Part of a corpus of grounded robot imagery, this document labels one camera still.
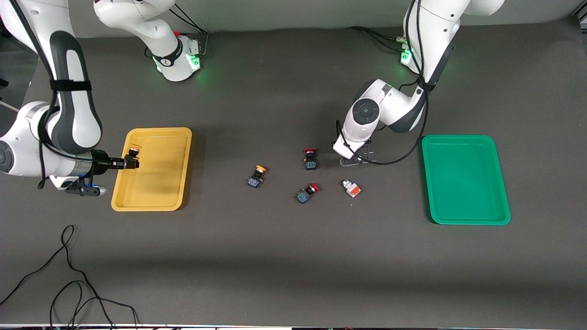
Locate white orange switch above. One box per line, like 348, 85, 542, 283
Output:
341, 179, 362, 198

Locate yellow plastic tray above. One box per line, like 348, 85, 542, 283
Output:
111, 127, 193, 212

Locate green plastic tray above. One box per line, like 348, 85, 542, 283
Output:
421, 135, 511, 226

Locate thin black loose cable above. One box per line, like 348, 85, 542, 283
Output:
0, 224, 140, 330

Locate black left arm base cables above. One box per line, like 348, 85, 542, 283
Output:
346, 25, 413, 52

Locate black arm base cables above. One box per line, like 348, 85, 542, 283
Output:
144, 4, 210, 59
346, 25, 413, 52

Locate black right arm base cables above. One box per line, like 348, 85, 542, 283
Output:
144, 4, 210, 59

